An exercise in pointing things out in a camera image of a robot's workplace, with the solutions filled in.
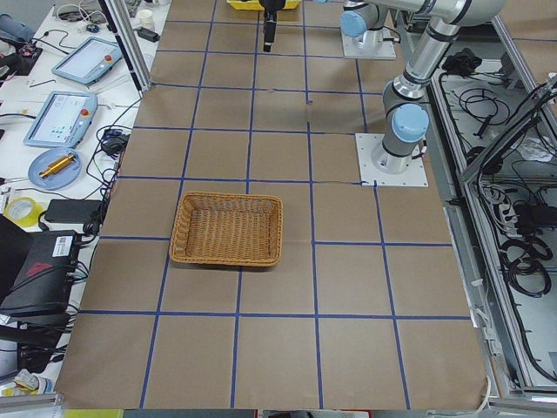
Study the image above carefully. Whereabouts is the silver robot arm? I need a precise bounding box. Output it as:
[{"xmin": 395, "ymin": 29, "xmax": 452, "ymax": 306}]
[
  {"xmin": 339, "ymin": 1, "xmax": 388, "ymax": 46},
  {"xmin": 372, "ymin": 0, "xmax": 506, "ymax": 175}
]

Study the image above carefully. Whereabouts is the yellow tape roll on desk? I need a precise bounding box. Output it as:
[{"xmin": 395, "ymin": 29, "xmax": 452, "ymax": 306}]
[{"xmin": 3, "ymin": 197, "xmax": 44, "ymax": 228}]

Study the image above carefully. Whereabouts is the brown wicker basket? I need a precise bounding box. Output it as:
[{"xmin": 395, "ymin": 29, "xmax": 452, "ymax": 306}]
[{"xmin": 169, "ymin": 192, "xmax": 284, "ymax": 267}]

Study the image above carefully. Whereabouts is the yellow plastic basket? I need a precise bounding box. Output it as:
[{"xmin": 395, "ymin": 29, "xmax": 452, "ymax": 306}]
[{"xmin": 226, "ymin": 0, "xmax": 300, "ymax": 11}]

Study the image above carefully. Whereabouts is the black power adapter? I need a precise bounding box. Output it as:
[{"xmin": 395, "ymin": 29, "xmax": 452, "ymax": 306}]
[{"xmin": 44, "ymin": 199, "xmax": 101, "ymax": 224}]

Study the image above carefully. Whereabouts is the brass cylinder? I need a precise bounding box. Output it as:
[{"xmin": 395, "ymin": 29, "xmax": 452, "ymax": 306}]
[{"xmin": 39, "ymin": 153, "xmax": 76, "ymax": 179}]

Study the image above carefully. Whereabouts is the blue plate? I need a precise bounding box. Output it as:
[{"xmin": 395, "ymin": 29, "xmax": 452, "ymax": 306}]
[{"xmin": 28, "ymin": 147, "xmax": 82, "ymax": 191}]

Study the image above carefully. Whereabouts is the near teach pendant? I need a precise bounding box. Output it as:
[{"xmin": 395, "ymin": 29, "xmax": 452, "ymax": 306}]
[{"xmin": 23, "ymin": 91, "xmax": 98, "ymax": 148}]

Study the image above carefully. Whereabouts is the teach pendant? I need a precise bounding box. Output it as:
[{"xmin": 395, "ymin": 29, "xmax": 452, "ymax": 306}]
[
  {"xmin": 23, "ymin": 91, "xmax": 98, "ymax": 148},
  {"xmin": 51, "ymin": 37, "xmax": 123, "ymax": 85}
]

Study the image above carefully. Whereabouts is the white paper cup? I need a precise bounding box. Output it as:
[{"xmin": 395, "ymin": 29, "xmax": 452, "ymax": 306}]
[{"xmin": 136, "ymin": 9, "xmax": 155, "ymax": 30}]

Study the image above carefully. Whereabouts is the far teach pendant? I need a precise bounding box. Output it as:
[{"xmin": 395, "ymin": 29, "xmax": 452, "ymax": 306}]
[{"xmin": 51, "ymin": 37, "xmax": 123, "ymax": 85}]

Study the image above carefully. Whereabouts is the black computer box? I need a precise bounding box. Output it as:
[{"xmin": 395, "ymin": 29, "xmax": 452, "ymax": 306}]
[{"xmin": 1, "ymin": 216, "xmax": 81, "ymax": 318}]

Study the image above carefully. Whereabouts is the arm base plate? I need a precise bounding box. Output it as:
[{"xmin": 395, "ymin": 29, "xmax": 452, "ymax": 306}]
[
  {"xmin": 341, "ymin": 27, "xmax": 396, "ymax": 61},
  {"xmin": 355, "ymin": 133, "xmax": 428, "ymax": 187}
]

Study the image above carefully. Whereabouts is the aluminium frame post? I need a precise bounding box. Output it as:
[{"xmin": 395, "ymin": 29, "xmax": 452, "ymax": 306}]
[{"xmin": 98, "ymin": 0, "xmax": 152, "ymax": 92}]

